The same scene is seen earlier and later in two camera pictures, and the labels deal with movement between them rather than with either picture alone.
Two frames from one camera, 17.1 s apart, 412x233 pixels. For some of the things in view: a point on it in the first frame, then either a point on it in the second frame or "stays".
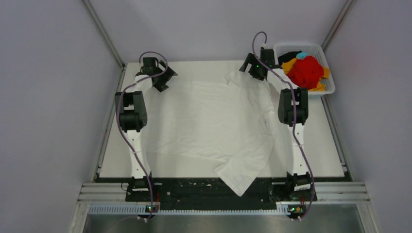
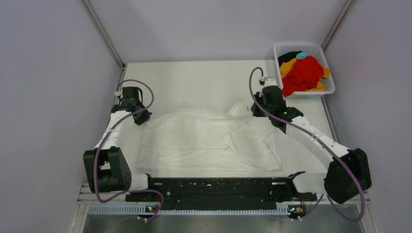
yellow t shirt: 289,65 stays
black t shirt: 287,56 stays
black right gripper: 250,60 → 258,96
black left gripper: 166,74 → 145,117
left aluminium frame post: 105,33 stays
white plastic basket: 314,50 stays
